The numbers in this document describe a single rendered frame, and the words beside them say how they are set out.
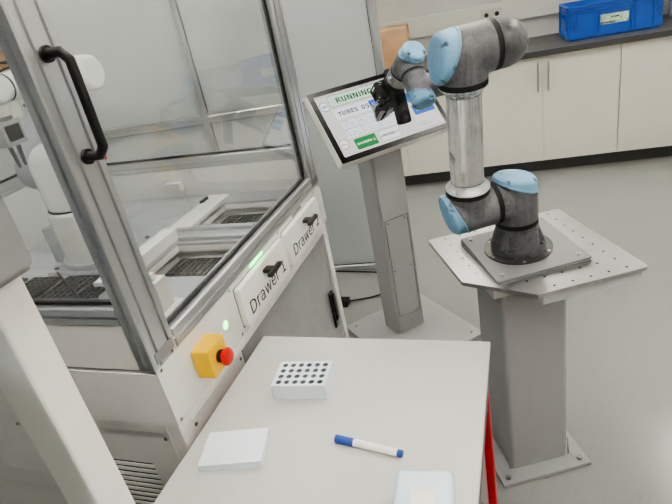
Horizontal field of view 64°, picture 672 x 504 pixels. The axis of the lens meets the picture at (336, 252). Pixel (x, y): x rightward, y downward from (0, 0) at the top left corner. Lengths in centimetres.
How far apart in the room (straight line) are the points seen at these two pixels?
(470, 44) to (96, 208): 83
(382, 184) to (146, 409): 140
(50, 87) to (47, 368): 50
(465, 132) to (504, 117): 291
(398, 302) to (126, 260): 165
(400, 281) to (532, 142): 217
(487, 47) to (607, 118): 315
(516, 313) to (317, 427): 73
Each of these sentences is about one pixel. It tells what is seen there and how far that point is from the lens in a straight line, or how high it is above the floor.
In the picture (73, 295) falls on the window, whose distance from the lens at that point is 116.
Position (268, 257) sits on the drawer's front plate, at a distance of 149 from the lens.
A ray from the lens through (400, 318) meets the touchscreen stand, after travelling 256.
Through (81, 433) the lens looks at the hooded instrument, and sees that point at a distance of 67.
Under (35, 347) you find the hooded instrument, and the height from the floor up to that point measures 128.
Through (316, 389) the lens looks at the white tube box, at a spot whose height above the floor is 79.
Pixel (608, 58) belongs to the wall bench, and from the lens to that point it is 431.
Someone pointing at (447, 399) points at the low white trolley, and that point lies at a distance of 116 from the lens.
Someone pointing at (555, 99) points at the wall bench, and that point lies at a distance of 430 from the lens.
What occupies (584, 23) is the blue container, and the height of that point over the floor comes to 100.
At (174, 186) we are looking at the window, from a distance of 121.
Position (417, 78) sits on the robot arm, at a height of 126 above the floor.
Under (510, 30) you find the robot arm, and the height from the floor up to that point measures 139.
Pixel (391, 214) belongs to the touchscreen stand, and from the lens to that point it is 232.
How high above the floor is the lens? 154
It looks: 26 degrees down
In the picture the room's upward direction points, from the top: 12 degrees counter-clockwise
